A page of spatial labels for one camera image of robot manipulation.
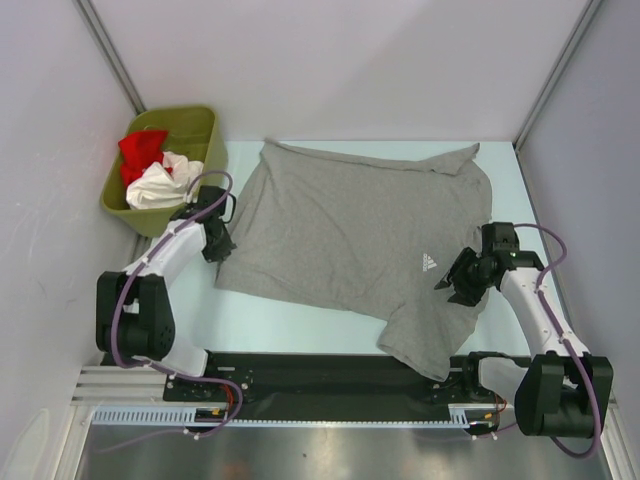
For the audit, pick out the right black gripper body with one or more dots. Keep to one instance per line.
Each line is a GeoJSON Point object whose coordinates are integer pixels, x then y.
{"type": "Point", "coordinates": [468, 276]}

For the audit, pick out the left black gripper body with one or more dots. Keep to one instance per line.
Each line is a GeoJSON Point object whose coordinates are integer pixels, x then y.
{"type": "Point", "coordinates": [219, 247]}

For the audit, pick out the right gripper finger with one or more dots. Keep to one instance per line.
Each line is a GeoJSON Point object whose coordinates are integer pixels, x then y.
{"type": "Point", "coordinates": [445, 282]}
{"type": "Point", "coordinates": [455, 298]}

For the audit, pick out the grey t shirt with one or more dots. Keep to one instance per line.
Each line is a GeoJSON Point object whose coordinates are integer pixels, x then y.
{"type": "Point", "coordinates": [367, 235]}

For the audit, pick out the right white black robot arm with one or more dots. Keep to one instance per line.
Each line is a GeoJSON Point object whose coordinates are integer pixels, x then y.
{"type": "Point", "coordinates": [565, 390]}

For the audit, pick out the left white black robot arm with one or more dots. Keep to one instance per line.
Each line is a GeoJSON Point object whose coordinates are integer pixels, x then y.
{"type": "Point", "coordinates": [134, 318]}

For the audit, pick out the white t shirt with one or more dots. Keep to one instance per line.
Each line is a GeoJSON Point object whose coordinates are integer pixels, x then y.
{"type": "Point", "coordinates": [164, 184]}

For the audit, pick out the olive green plastic bin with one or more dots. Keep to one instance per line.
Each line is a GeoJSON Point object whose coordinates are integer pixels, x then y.
{"type": "Point", "coordinates": [193, 131]}

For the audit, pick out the red t shirt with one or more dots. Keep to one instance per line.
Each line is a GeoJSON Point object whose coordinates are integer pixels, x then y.
{"type": "Point", "coordinates": [140, 150]}

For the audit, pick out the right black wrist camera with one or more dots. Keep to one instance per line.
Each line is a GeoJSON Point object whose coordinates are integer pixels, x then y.
{"type": "Point", "coordinates": [499, 239]}

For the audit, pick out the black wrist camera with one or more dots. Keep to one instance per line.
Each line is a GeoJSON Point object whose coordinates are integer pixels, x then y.
{"type": "Point", "coordinates": [212, 203]}
{"type": "Point", "coordinates": [499, 239]}

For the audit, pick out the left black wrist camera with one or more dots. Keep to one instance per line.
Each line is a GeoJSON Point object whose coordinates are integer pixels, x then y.
{"type": "Point", "coordinates": [212, 203]}

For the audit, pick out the grey slotted cable duct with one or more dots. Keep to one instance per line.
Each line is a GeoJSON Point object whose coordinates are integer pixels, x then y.
{"type": "Point", "coordinates": [145, 415]}

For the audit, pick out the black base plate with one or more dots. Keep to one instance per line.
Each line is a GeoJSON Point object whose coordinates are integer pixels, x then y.
{"type": "Point", "coordinates": [310, 408]}

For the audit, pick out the aluminium frame rail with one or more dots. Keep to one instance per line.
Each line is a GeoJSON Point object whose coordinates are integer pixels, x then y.
{"type": "Point", "coordinates": [120, 385]}

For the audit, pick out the left aluminium corner post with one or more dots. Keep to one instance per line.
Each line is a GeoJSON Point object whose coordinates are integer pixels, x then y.
{"type": "Point", "coordinates": [107, 48]}

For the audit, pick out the aluminium corner post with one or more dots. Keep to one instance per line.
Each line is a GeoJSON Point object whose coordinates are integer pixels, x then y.
{"type": "Point", "coordinates": [578, 33]}
{"type": "Point", "coordinates": [107, 48]}

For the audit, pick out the right aluminium corner post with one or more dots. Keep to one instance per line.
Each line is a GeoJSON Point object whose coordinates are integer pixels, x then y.
{"type": "Point", "coordinates": [578, 33]}

